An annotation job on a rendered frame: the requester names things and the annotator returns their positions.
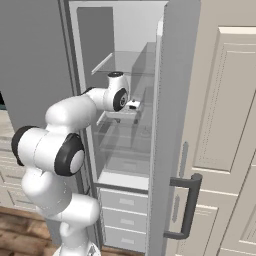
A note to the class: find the white fridge drawer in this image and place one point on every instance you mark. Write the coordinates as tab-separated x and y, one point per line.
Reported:
126	240
126	221
126	201

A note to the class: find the grey fridge door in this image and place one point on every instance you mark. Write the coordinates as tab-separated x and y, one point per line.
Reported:
176	83

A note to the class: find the glass fridge shelf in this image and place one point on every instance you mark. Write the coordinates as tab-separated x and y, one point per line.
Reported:
133	63

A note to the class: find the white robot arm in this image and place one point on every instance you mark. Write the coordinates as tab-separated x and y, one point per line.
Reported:
66	113

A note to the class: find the grey fridge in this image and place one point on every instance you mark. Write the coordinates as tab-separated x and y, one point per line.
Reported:
33	50

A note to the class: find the clear fridge drawer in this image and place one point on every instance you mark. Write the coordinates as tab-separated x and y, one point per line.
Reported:
126	156

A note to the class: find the pale run of cupboards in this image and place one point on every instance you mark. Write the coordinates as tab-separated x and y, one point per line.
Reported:
10	173

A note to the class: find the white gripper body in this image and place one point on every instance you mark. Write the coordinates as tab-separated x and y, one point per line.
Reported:
125	113

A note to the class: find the cream tall cupboard door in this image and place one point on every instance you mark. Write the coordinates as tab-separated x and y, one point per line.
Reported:
226	100

